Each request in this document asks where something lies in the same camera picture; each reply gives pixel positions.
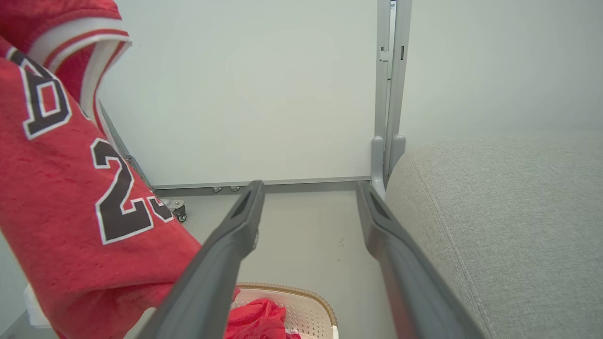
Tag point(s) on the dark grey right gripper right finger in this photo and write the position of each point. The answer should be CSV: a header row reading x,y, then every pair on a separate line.
x,y
405,273

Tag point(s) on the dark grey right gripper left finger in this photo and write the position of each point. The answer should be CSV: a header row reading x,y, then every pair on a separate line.
x,y
221,263

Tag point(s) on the red shorts with white stripes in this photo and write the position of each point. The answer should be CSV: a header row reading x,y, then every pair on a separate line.
x,y
256,320

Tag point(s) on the red basketball jersey number 23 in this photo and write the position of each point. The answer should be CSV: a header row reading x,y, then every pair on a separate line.
x,y
56,197

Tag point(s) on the white perforated laundry basket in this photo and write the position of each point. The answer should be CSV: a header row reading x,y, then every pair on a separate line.
x,y
306,313

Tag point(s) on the black caster wheel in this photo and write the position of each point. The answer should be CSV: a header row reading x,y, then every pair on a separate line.
x,y
180,214

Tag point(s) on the grey fabric sofa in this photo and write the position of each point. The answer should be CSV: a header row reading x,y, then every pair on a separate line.
x,y
509,226

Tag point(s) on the grey partition bottom rail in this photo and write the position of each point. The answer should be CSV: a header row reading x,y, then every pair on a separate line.
x,y
306,186

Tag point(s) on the grey partition post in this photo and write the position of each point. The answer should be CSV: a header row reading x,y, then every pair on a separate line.
x,y
134,167
382,94

